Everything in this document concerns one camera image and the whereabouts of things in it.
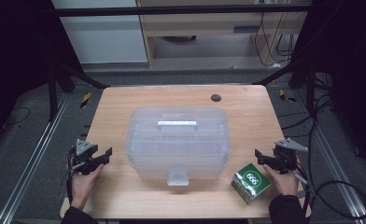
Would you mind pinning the white plug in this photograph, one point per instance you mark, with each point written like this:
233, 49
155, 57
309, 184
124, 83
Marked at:
276, 65

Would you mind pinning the person's left hand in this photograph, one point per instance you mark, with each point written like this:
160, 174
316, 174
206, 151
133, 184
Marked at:
84, 185

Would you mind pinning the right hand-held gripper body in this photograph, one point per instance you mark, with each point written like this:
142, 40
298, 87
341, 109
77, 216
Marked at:
285, 157

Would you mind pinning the yellow and black tape strip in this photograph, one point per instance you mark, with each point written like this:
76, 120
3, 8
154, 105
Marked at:
286, 97
85, 100

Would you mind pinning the green and white carton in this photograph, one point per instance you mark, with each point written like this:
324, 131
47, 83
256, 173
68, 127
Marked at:
251, 183

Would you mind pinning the black metal stand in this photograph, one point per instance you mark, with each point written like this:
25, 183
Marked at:
53, 93
310, 90

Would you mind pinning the black horizontal frame bar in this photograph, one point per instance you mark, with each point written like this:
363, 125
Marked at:
171, 10

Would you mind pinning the clear plastic storage box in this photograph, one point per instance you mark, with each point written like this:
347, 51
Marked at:
177, 146

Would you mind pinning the person's right hand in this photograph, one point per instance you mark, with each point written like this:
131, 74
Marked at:
284, 183

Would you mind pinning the light wooden desk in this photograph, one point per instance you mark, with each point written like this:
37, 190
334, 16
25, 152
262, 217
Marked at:
203, 21

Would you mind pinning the black curtain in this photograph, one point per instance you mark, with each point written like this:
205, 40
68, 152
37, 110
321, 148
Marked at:
16, 62
352, 62

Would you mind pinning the dark round table grommet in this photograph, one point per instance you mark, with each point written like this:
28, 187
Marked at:
216, 98

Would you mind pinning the aluminium floor rail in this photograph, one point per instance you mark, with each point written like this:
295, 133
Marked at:
31, 158
336, 165

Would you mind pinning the grey tape piece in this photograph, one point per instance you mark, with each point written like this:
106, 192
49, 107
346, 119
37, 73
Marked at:
302, 194

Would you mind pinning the white cabinet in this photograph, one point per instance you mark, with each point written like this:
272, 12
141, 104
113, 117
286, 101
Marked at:
103, 37

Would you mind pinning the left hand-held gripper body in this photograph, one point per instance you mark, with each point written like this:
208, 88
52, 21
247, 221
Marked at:
84, 155

